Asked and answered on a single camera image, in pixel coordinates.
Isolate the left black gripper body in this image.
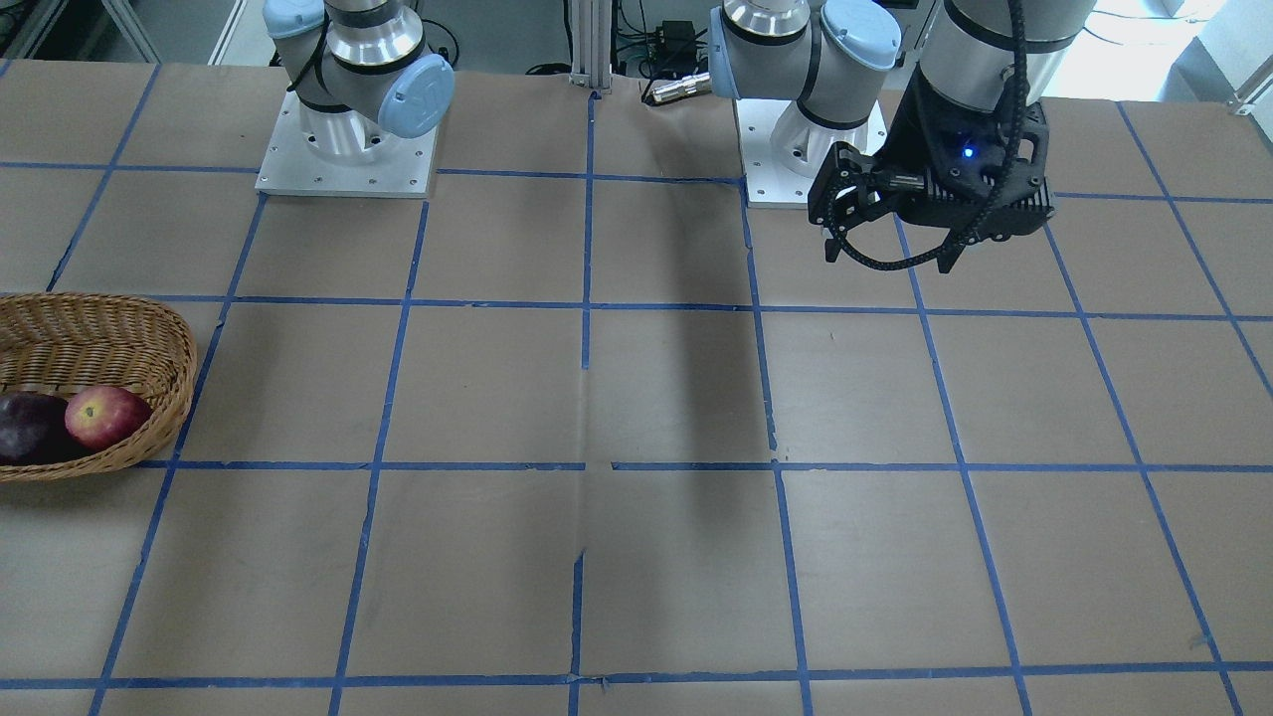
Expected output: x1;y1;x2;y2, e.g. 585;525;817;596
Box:
808;76;1055;240

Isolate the red yellow apple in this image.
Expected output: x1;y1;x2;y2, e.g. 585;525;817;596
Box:
65;386;153;452

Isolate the dark purple apple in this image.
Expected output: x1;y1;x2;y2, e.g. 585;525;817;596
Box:
1;391;87;465

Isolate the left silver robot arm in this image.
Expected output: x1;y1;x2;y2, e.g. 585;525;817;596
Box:
708;1;1094;273

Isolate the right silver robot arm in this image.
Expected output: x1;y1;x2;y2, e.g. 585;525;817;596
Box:
261;1;454;163

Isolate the wicker basket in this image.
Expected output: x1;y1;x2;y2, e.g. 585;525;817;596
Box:
1;290;199;483

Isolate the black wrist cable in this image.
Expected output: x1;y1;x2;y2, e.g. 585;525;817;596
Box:
827;0;1030;271

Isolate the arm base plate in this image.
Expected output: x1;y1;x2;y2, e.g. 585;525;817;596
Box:
255;90;440;200
735;98;887;210

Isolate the aluminium frame post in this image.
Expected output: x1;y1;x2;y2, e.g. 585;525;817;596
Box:
565;1;617;96

